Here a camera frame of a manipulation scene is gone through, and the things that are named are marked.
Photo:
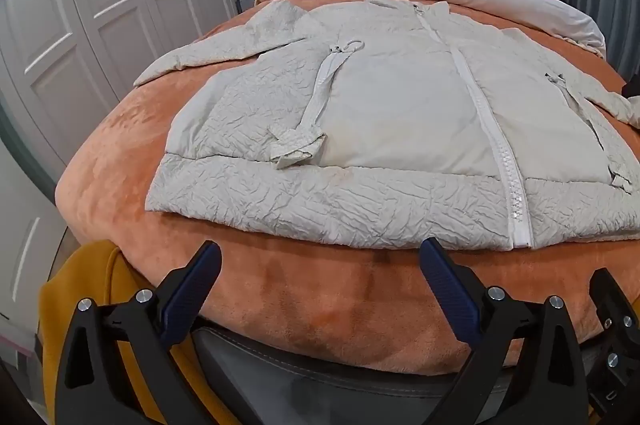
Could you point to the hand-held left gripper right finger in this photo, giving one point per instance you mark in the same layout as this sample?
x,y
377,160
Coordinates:
x,y
450,290

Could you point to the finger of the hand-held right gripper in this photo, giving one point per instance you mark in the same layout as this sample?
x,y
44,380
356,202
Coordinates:
x,y
622,330

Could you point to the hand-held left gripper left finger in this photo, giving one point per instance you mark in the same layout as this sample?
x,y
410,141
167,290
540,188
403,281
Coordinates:
x,y
192,290

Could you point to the white zip jacket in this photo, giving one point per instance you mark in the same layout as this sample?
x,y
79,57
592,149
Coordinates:
x,y
400,125

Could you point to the orange plush blanket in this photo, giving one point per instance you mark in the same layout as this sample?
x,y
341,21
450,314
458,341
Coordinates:
x,y
300,295

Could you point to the yellow cloth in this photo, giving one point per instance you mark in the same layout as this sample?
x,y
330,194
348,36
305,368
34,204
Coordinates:
x,y
85,275

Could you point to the dark grey bed footboard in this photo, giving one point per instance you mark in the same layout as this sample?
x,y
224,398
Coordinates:
x,y
325,387

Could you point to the white low cabinet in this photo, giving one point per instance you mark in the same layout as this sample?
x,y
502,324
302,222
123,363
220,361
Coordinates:
x,y
25,230

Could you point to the white panelled wardrobe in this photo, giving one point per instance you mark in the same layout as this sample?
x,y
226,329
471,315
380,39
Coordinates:
x,y
115,5

